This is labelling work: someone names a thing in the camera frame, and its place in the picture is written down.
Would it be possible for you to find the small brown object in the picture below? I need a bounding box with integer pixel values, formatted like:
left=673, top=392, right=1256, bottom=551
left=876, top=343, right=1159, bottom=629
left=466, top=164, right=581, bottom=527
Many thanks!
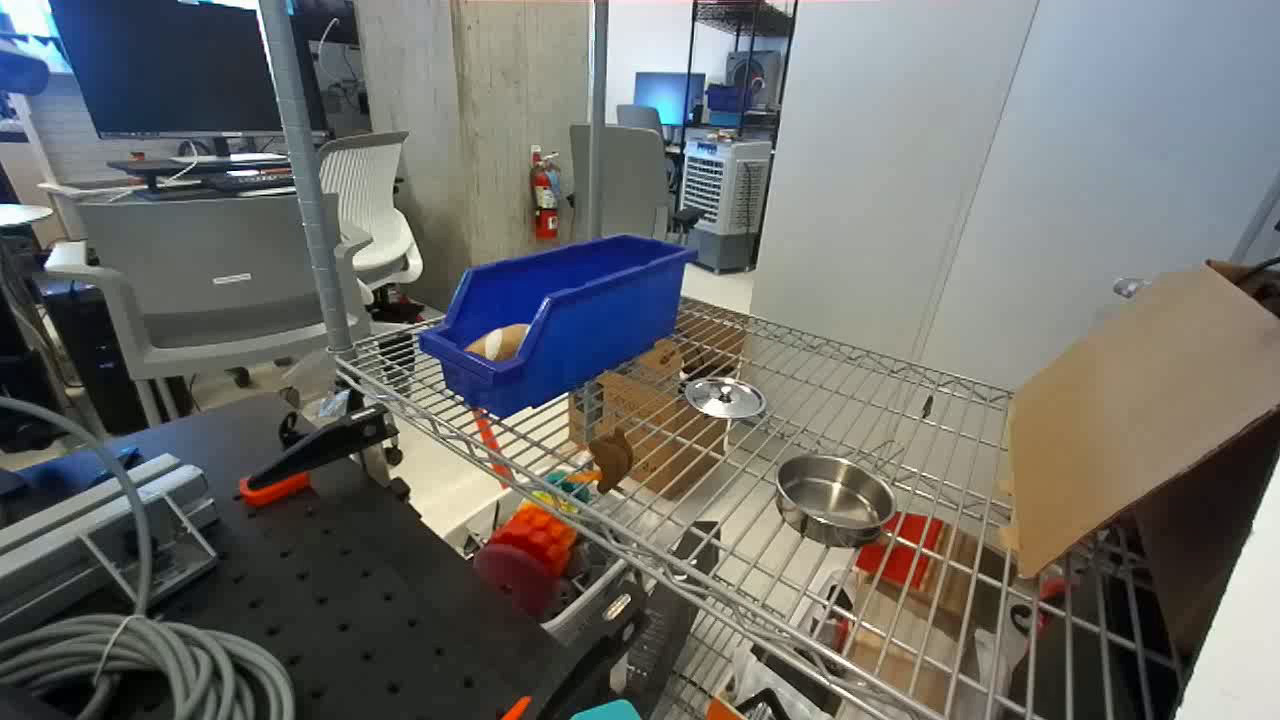
left=588, top=430, right=637, bottom=493

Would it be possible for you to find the steel pot lid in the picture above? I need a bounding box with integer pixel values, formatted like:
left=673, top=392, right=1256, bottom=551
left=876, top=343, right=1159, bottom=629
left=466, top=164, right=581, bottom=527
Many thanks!
left=679, top=375, right=766, bottom=419

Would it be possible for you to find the tan round object in bin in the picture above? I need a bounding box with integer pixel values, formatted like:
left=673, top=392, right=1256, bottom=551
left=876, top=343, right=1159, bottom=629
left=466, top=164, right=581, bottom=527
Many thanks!
left=466, top=322, right=526, bottom=359

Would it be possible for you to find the small steel pot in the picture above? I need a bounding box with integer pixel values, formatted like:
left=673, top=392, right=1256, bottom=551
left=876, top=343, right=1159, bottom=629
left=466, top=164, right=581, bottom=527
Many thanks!
left=776, top=454, right=897, bottom=546

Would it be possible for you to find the red object under shelf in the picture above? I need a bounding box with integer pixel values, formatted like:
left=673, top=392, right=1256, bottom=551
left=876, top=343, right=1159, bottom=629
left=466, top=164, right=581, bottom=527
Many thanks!
left=856, top=511, right=947, bottom=592

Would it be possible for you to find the blue plastic storage bin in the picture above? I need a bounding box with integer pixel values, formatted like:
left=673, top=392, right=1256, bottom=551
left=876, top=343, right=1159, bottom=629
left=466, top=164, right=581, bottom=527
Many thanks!
left=419, top=235, right=687, bottom=415

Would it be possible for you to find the red fire extinguisher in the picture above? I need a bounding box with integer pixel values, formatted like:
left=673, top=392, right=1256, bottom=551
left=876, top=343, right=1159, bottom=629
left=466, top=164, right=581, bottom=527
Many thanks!
left=526, top=143, right=558, bottom=244

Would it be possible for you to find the white office chair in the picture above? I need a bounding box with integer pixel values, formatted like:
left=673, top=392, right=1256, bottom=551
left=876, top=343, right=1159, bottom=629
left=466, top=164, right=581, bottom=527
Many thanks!
left=319, top=131, right=422, bottom=293

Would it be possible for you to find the black orange clamp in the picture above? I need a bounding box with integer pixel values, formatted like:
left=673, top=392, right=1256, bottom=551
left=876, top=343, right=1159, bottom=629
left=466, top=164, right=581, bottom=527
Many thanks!
left=235, top=407, right=396, bottom=508

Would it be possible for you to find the grey office chair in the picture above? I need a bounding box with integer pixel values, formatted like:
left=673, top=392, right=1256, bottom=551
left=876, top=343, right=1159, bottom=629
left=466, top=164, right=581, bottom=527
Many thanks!
left=43, top=195, right=330, bottom=425

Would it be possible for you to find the grey metal shelf pole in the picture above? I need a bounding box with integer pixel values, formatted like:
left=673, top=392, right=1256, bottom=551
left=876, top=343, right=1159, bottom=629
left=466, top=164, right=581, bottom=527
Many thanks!
left=256, top=0, right=353, bottom=357

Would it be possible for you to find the brown cardboard box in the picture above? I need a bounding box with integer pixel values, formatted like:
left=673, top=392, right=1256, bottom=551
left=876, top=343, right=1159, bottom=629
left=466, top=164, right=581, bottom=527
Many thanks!
left=1004, top=259, right=1280, bottom=652

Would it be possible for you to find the black computer monitor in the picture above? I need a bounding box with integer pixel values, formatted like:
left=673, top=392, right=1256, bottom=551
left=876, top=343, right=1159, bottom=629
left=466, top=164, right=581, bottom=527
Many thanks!
left=49, top=0, right=281, bottom=136

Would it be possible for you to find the wire metal shelf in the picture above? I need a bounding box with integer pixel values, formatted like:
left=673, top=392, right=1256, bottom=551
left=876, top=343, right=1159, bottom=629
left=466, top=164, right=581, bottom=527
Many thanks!
left=339, top=299, right=1182, bottom=720

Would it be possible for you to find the aluminium extrusion rail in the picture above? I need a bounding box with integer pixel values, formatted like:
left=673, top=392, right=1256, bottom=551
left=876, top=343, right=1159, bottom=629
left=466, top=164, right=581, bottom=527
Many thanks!
left=0, top=450, right=219, bottom=636

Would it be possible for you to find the grey coiled cable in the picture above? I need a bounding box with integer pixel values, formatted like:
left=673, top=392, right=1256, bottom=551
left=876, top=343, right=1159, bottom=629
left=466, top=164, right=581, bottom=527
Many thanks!
left=0, top=396, right=299, bottom=720

